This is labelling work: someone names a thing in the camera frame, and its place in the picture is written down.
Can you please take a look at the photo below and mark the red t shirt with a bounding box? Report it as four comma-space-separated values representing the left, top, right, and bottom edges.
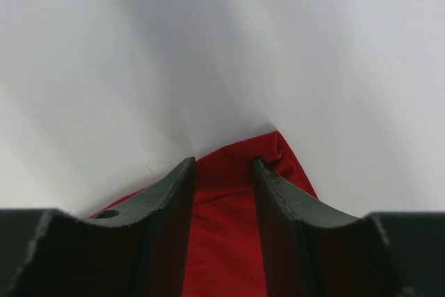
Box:
89, 130, 320, 297

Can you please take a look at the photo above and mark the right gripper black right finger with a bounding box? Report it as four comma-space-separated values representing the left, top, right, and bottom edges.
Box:
252, 159, 444, 296

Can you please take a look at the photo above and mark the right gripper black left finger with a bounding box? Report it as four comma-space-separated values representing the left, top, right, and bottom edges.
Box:
1, 157, 195, 296

